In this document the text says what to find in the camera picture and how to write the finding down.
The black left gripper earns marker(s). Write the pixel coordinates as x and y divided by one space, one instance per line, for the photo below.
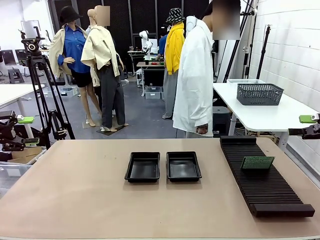
5 132

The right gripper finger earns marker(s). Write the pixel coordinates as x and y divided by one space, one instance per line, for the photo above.
306 119
311 131

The green circuit board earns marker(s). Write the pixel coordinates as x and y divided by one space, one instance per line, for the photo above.
257 162

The small white robot arm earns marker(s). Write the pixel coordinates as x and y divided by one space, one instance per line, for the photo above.
145 45

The person's right forearm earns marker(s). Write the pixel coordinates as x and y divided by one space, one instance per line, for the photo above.
202 107

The black plastic ESD tray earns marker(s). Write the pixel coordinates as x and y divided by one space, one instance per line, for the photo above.
142 176
183 175

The person's right hand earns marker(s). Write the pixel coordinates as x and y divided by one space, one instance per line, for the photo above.
202 129

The brown cardboard box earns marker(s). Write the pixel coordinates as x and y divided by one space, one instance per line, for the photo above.
25 153

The white table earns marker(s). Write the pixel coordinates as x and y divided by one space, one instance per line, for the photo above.
270 115
15 93

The clear plastic bin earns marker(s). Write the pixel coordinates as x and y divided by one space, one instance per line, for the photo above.
15 172

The grey plastic basket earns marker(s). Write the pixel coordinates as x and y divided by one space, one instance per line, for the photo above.
260 94

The black slotted board rack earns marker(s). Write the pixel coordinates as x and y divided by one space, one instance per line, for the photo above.
265 185

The clear plastic box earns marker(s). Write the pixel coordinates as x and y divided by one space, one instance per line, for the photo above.
245 80

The black light stand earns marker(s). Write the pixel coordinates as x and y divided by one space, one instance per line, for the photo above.
263 50

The black plastic stool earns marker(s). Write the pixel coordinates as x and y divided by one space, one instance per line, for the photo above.
221 120

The mannequin with blue shirt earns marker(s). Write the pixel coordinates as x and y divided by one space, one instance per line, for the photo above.
73 50

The mannequin with cream jacket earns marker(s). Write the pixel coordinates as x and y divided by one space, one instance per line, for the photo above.
105 65

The person in white coat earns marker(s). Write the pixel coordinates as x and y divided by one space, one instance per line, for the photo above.
195 75

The black brimmed hat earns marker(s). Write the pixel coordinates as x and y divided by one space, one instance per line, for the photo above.
68 15

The clear storage bin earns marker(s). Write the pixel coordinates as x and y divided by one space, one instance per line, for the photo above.
153 93

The grey workbench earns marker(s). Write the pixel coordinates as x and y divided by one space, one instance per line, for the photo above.
150 75

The mannequin with yellow hoodie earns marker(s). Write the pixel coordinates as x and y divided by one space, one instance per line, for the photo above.
173 50

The patterned bucket hat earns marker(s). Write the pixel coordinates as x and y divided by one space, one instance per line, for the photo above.
175 15

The black camera tripod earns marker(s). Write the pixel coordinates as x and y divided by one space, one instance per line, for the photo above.
41 82

